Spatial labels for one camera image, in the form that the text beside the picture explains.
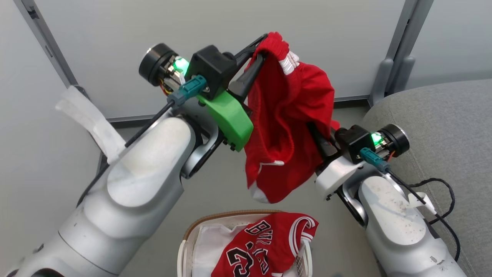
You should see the white basket liner cloth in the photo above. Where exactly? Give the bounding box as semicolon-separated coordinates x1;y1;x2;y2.
192;223;308;277

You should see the grey fabric sofa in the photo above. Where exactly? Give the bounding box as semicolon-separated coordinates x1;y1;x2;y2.
361;78;492;277

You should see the red basketball shorts white trim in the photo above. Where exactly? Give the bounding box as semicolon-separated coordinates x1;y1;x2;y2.
244;32;341;204

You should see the white laundry basket brown rim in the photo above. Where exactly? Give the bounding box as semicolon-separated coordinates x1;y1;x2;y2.
177;210;314;277

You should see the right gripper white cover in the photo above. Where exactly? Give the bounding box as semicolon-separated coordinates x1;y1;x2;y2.
307;122;411;201

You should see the grey double partition frame post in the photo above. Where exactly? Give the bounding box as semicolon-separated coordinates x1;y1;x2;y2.
368;0;435;107

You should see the red Bulls basketball jersey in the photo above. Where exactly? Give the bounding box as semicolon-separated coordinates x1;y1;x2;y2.
211;212;319;277

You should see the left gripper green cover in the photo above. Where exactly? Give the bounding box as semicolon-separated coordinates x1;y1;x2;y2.
138;33;269;152

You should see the white tape strip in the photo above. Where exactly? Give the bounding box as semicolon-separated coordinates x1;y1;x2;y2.
55;85;126;165

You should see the black cable teal plug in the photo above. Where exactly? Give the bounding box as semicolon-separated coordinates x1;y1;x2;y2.
359;148;462;263
76;75;208;207

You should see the small white cable tag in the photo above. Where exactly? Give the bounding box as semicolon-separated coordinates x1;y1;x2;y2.
407;191;437;215

